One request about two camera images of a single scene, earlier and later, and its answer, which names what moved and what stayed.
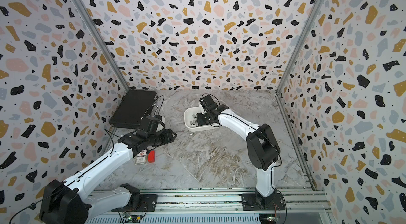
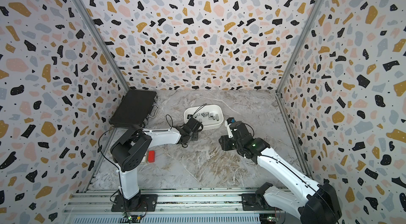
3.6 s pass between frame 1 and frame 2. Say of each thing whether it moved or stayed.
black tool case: stayed
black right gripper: moved
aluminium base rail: stayed
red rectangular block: stayed
